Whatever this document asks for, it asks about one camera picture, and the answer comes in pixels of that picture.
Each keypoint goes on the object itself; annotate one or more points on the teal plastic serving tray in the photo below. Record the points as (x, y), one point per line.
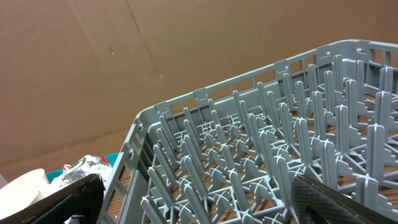
(110, 157)

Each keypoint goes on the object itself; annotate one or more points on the grey plastic dishwasher rack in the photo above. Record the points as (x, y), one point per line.
(229, 152)

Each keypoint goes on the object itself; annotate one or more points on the crumpled silver foil wrapper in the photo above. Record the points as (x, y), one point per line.
(85, 166)

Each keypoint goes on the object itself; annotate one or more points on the white paper cup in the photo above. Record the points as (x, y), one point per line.
(23, 192)

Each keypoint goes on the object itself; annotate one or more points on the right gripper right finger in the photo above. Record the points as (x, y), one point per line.
(314, 202)

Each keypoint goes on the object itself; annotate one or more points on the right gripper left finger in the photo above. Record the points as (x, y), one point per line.
(83, 198)

